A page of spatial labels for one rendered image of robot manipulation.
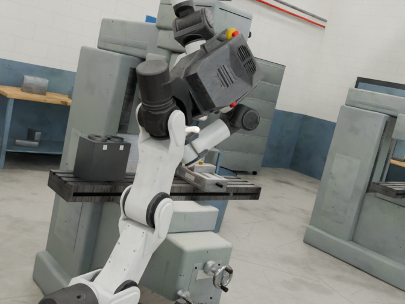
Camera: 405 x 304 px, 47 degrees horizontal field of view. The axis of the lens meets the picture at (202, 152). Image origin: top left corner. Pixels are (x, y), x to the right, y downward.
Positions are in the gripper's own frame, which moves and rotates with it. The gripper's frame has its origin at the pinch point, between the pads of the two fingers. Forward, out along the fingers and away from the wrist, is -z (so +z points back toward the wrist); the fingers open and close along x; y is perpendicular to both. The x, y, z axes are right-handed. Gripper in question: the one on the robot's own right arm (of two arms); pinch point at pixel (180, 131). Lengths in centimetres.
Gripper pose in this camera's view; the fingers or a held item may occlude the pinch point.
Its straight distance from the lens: 245.8
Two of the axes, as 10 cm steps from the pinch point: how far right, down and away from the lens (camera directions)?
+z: 3.1, 2.1, -9.3
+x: -9.3, -1.5, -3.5
